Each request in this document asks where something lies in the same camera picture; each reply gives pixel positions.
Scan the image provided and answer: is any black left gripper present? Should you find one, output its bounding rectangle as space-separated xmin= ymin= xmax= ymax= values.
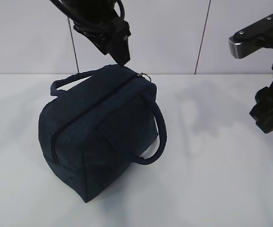
xmin=74 ymin=7 xmax=130 ymax=65

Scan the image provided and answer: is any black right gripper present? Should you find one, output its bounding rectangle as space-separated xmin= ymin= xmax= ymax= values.
xmin=249 ymin=82 xmax=273 ymax=134

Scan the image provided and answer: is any dark blue lunch bag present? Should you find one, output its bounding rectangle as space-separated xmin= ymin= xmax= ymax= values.
xmin=38 ymin=64 xmax=167 ymax=202

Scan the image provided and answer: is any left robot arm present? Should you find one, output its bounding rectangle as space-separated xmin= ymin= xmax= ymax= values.
xmin=51 ymin=0 xmax=131 ymax=66

